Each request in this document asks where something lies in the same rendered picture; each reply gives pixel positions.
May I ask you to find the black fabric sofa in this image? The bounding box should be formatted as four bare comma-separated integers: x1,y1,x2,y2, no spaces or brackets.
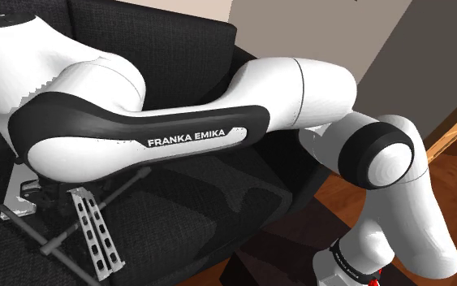
0,0,333,286

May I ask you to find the brown wooden table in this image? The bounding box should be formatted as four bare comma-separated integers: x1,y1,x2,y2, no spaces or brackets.
424,80,457,164

